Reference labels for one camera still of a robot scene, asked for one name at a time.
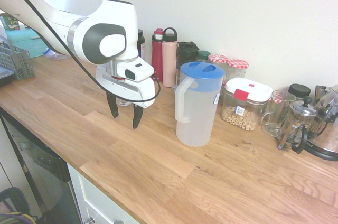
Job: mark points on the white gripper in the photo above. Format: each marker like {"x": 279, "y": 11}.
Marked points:
{"x": 126, "y": 90}

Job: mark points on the translucent pitcher with blue lid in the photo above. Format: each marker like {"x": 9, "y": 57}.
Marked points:
{"x": 198, "y": 118}

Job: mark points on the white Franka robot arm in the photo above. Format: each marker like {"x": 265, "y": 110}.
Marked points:
{"x": 111, "y": 15}

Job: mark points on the red water bottle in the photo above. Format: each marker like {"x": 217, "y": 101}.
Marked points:
{"x": 157, "y": 57}

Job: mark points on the pink water bottle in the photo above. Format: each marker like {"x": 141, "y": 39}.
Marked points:
{"x": 169, "y": 60}

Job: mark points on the clear drinking glass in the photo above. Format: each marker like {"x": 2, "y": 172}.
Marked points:
{"x": 124, "y": 102}

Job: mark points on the black shaker bottle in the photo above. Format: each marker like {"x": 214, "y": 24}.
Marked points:
{"x": 186, "y": 55}

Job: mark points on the clear plastic bag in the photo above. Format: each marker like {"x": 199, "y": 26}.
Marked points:
{"x": 54, "y": 55}

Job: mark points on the green lid jar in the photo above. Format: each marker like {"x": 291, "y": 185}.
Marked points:
{"x": 203, "y": 55}

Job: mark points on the black dishwasher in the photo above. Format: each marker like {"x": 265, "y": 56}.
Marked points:
{"x": 39, "y": 160}

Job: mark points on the red checkered lid glass jar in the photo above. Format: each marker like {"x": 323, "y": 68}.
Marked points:
{"x": 217, "y": 59}
{"x": 237, "y": 65}

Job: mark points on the grey dish rack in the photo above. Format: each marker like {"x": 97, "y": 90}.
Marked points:
{"x": 18, "y": 63}

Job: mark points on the jars with red lids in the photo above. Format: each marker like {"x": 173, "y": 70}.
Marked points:
{"x": 245, "y": 118}

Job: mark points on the black dish tray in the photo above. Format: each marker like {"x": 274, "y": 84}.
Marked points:
{"x": 5, "y": 77}

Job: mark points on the green oats bag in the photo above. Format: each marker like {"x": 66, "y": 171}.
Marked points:
{"x": 10, "y": 22}

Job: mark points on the clear glass mug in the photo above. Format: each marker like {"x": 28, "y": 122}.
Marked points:
{"x": 274, "y": 126}

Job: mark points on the small checkered lid jar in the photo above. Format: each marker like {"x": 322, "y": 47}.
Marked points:
{"x": 277, "y": 100}

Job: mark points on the glass french press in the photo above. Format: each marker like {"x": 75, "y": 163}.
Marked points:
{"x": 298, "y": 126}

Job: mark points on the black lid jar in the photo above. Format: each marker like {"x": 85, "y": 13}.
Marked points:
{"x": 299, "y": 90}

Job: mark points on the glass electric kettle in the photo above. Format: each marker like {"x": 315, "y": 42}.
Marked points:
{"x": 327, "y": 139}

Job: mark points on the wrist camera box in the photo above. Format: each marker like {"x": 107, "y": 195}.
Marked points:
{"x": 137, "y": 72}

